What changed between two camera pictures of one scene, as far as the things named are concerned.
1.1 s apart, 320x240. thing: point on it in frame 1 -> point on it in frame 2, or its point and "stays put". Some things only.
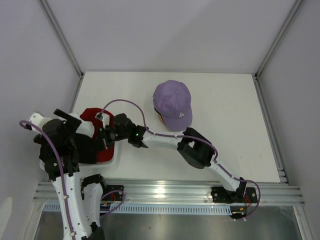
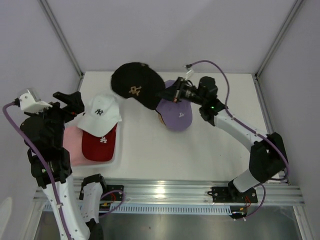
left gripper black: x=70 y=124 -> x=73 y=102
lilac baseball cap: x=172 y=99 stays put
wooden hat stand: x=161 y=118 stays put
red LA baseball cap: x=102 y=154 -> x=99 y=148
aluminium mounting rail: x=186 y=192 stays put
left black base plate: x=114 y=195 stays put
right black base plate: x=223 y=195 stays put
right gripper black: x=103 y=135 -> x=173 y=92
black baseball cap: x=88 y=149 -> x=141 y=82
